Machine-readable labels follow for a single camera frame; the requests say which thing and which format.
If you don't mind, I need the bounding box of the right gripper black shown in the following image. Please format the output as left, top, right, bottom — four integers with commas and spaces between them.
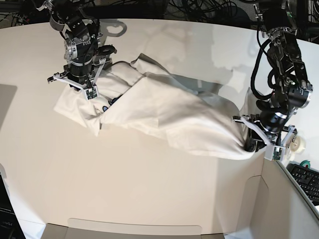
47, 58, 111, 93

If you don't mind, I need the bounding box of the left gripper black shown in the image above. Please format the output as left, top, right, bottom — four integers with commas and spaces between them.
232, 115, 297, 152

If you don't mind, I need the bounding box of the white t-shirt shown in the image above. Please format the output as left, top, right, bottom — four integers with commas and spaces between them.
54, 54, 252, 160

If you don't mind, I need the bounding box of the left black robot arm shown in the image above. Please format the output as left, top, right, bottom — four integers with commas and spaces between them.
245, 0, 313, 151

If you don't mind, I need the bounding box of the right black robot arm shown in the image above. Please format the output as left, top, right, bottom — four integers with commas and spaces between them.
33, 0, 117, 100

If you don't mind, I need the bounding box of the white tape dispenser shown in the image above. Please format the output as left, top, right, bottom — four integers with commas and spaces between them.
284, 133, 306, 161

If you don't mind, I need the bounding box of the green tape roll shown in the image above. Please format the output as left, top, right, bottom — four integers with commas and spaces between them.
300, 160, 311, 168

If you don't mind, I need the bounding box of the black computer keyboard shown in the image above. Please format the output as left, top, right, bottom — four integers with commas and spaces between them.
287, 164, 319, 206

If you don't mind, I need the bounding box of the beige cardboard side panel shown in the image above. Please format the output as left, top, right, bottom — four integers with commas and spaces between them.
221, 160, 319, 239

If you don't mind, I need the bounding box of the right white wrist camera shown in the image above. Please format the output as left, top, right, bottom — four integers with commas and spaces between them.
84, 85, 99, 100

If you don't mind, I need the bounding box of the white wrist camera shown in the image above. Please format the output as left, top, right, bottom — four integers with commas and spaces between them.
264, 144, 286, 161
84, 85, 99, 100

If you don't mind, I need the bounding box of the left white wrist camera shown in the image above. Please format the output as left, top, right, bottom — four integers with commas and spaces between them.
264, 144, 286, 161

